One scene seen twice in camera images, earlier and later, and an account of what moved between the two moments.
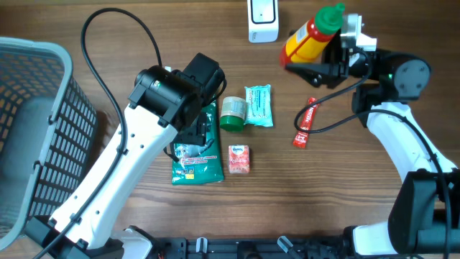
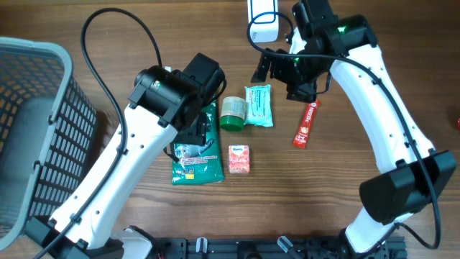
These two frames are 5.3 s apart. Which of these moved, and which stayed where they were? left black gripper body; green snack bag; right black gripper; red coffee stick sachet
Moved: right black gripper
Stayed: left black gripper body; green snack bag; red coffee stick sachet
